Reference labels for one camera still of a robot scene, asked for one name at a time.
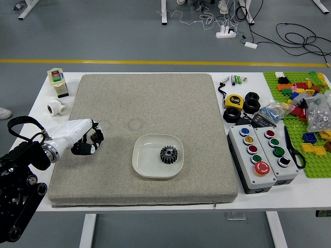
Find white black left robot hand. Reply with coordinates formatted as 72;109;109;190
49;118;105;156

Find big black gear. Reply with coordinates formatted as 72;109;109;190
159;145;178;164

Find black plastic nut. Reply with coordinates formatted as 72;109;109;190
243;99;261;114
223;107;242;123
245;91;260;102

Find grey five-button control box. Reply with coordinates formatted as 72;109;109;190
227;125;277;195

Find grey four-button control box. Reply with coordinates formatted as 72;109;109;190
253;126;299;186

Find white pipe tee fitting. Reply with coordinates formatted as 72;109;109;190
47;97;69;117

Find grey-brown mat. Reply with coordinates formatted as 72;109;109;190
48;73;239;208

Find white square plate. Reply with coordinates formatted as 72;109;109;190
132;132;184;178

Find white table leg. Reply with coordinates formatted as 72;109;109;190
79;213;97;248
266;211;288;248

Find white background desk leg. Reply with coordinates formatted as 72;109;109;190
160;0;170;25
239;0;255;25
18;0;39;19
312;0;330;14

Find yellow tape measure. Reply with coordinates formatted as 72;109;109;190
223;94;244;110

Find white power strip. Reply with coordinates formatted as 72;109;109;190
216;25;237;39

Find black display module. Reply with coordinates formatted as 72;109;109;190
252;115;277;129

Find clear bag of blue parts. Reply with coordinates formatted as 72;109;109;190
254;100;293;124

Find black scissors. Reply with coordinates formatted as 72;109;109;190
283;125;306;169

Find grey toy brick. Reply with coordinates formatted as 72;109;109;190
292;92;314;105

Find blue square toy brick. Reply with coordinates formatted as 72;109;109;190
302;132;318;144

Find green brick baseplate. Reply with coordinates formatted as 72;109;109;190
263;71;331;179

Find clear bag of silver nuts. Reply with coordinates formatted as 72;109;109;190
305;90;331;132

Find long green toy brick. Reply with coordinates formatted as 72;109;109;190
308;71;327;86

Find cream switch box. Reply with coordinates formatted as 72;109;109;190
47;68;69;99

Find white floor cable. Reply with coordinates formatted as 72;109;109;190
155;4;240;36

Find black floor cable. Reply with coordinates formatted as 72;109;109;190
234;0;331;65

